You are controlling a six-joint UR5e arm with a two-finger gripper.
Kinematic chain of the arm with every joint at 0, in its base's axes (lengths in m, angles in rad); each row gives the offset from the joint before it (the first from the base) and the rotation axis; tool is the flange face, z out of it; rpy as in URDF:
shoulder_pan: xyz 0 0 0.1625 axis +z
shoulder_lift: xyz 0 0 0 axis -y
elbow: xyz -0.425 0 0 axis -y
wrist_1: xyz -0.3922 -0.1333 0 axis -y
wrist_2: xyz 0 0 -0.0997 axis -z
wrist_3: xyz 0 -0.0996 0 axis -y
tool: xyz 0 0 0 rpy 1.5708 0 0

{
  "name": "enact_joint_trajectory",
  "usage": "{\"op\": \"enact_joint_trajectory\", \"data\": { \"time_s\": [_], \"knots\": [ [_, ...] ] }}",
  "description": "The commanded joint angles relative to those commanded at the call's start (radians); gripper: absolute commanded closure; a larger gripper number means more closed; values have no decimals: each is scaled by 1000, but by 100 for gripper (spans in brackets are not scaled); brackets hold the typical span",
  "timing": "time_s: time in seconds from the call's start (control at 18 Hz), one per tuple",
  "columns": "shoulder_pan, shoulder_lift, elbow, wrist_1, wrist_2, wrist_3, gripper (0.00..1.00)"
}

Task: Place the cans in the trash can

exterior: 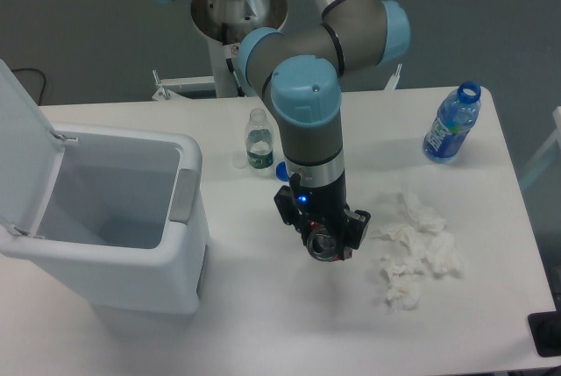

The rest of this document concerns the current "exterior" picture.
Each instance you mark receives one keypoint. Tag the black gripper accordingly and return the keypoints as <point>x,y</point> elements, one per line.
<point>298,205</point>

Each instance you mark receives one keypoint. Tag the red soda can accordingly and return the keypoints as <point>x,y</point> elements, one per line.
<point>326,242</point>

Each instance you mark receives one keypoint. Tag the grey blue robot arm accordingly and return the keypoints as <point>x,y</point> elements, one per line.
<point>297,78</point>

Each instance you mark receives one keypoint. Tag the white trash can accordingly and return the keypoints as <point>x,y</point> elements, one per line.
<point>125,226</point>

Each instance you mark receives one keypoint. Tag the white trash can lid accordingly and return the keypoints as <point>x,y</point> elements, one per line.
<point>31,155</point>

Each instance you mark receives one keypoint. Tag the blue bottle cap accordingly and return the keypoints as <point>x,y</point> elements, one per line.
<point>281,171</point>

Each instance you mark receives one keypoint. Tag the white bottle cap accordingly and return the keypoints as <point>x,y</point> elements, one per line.
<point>239,162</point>

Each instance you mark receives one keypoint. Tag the clear plastic water bottle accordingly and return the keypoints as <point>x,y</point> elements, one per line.
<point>259,143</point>

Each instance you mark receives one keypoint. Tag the crumpled white tissue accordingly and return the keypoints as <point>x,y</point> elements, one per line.
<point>423,235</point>
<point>403,292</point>

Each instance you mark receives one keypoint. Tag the crumpled white tissue lower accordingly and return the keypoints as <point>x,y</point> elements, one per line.
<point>403,292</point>

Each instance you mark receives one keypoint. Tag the blue plastic bottle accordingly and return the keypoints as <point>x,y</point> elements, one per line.
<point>456,116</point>

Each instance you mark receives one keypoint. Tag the black device at edge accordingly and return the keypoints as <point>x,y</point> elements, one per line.
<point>545,330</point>

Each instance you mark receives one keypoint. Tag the white furniture frame right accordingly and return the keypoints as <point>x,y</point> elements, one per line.
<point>545,155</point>

